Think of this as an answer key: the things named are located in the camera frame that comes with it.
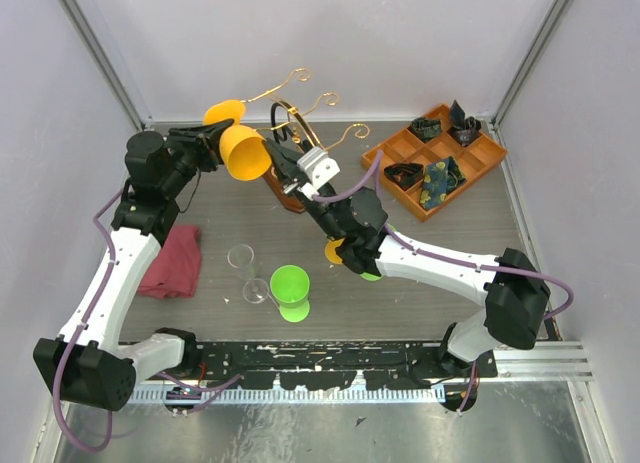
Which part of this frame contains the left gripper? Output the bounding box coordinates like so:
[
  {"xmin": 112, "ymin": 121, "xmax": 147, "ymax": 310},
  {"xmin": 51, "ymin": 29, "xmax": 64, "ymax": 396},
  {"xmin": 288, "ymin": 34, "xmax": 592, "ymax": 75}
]
[{"xmin": 164, "ymin": 118, "xmax": 242, "ymax": 198}]

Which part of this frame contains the orange goblet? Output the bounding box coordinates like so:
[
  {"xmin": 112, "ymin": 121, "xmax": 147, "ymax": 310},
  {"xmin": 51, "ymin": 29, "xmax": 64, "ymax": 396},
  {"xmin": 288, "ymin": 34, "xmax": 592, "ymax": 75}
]
[
  {"xmin": 203, "ymin": 99, "xmax": 246, "ymax": 125},
  {"xmin": 324, "ymin": 239, "xmax": 344, "ymax": 265},
  {"xmin": 219, "ymin": 125, "xmax": 271, "ymax": 181}
]

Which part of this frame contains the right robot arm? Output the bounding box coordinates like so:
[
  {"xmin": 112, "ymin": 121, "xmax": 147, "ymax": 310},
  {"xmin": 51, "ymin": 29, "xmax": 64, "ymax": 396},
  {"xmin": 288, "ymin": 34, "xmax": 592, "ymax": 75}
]
[{"xmin": 264, "ymin": 139, "xmax": 550, "ymax": 377}]

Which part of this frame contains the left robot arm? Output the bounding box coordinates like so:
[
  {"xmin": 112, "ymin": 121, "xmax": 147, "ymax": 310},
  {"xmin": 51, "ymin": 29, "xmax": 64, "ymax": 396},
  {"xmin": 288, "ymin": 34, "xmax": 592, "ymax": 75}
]
[{"xmin": 33, "ymin": 119, "xmax": 233, "ymax": 411}]

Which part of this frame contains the gold wine glass rack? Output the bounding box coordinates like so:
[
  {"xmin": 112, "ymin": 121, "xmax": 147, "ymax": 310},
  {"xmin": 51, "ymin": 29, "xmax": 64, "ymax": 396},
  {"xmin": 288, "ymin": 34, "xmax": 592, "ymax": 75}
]
[{"xmin": 239, "ymin": 67, "xmax": 371, "ymax": 214}]

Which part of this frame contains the clear wine glass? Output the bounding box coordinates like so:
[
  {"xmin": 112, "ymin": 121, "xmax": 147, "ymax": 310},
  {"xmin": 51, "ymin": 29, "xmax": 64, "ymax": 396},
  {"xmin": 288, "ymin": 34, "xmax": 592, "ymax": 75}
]
[{"xmin": 227, "ymin": 244, "xmax": 277, "ymax": 306}]

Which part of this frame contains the green goblet front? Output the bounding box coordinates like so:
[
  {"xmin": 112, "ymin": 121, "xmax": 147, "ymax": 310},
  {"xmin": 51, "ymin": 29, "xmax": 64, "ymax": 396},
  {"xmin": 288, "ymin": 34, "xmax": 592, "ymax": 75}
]
[{"xmin": 269, "ymin": 265, "xmax": 310, "ymax": 323}]

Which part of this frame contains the green goblet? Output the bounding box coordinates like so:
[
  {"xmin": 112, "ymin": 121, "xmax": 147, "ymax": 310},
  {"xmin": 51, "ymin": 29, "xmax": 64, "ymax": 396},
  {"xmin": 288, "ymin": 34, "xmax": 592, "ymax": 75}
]
[
  {"xmin": 269, "ymin": 265, "xmax": 310, "ymax": 323},
  {"xmin": 360, "ymin": 225, "xmax": 395, "ymax": 282}
]

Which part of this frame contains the black orange folded tie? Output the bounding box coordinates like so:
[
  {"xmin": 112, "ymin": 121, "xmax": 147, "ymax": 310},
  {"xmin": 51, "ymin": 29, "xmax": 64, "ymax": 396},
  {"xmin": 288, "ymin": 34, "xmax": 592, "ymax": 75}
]
[{"xmin": 383, "ymin": 163, "xmax": 424, "ymax": 190}]

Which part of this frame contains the green goblet right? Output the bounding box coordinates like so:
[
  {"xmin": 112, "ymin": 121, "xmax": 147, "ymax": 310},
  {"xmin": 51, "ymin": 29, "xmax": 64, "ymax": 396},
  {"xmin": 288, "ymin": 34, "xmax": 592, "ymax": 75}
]
[{"xmin": 360, "ymin": 225, "xmax": 395, "ymax": 282}]

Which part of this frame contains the red cloth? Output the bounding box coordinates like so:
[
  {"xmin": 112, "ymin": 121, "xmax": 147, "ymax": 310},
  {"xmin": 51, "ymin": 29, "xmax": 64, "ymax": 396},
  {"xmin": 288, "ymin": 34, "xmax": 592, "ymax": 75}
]
[{"xmin": 137, "ymin": 225, "xmax": 202, "ymax": 299}]

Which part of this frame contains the wooden compartment tray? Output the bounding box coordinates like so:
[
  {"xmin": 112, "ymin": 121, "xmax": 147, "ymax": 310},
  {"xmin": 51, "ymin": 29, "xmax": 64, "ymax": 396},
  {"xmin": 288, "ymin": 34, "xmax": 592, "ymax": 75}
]
[{"xmin": 361, "ymin": 104, "xmax": 507, "ymax": 222}]

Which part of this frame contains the dark green folded tie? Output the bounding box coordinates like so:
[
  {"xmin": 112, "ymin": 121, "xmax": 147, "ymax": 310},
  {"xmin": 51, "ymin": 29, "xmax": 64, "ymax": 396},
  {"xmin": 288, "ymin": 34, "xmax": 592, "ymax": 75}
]
[{"xmin": 409, "ymin": 116, "xmax": 442, "ymax": 143}]

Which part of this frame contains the blue floral folded tie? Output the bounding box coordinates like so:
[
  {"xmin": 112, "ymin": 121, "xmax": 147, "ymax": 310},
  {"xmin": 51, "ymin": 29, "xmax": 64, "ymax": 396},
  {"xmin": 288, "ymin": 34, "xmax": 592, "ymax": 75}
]
[{"xmin": 419, "ymin": 156, "xmax": 467, "ymax": 210}]

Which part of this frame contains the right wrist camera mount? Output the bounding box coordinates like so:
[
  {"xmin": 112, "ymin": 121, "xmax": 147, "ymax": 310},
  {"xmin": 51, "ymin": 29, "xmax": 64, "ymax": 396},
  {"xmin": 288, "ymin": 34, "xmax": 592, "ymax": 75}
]
[{"xmin": 296, "ymin": 146, "xmax": 340, "ymax": 199}]

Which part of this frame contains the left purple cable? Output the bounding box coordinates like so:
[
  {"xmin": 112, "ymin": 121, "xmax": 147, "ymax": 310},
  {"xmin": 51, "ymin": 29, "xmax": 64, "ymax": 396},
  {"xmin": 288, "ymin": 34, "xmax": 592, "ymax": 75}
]
[{"xmin": 52, "ymin": 190, "xmax": 124, "ymax": 453}]

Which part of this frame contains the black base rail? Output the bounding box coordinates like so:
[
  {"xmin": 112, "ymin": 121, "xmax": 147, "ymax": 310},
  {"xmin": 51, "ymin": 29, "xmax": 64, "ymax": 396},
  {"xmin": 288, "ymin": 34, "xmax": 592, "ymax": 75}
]
[{"xmin": 142, "ymin": 340, "xmax": 501, "ymax": 392}]

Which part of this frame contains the grey cable duct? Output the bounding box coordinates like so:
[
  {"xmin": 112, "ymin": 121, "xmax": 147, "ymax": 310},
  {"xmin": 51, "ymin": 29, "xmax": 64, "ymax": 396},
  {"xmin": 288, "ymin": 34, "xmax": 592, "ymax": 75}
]
[{"xmin": 129, "ymin": 383, "xmax": 446, "ymax": 406}]

